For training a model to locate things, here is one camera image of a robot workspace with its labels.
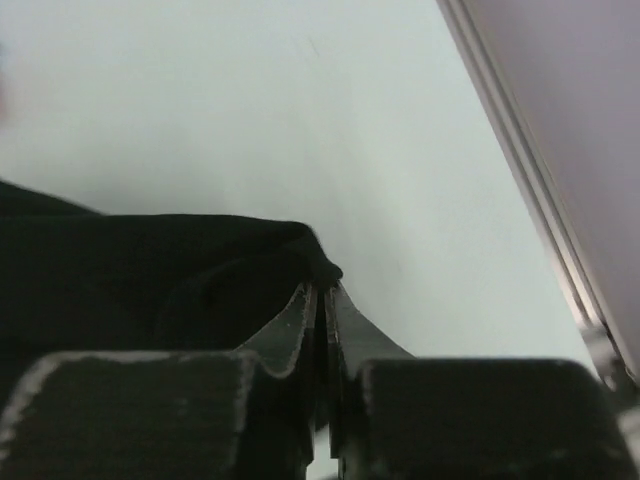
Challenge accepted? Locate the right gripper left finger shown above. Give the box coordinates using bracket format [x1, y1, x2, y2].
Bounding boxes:
[1, 285, 317, 479]

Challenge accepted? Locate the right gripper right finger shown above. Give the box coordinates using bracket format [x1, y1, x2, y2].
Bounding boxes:
[324, 287, 633, 479]

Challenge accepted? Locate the black polo shirt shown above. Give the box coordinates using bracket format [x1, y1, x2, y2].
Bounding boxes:
[0, 179, 345, 371]

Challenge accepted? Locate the right aluminium frame post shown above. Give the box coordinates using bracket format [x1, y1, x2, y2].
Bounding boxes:
[438, 1, 639, 394]

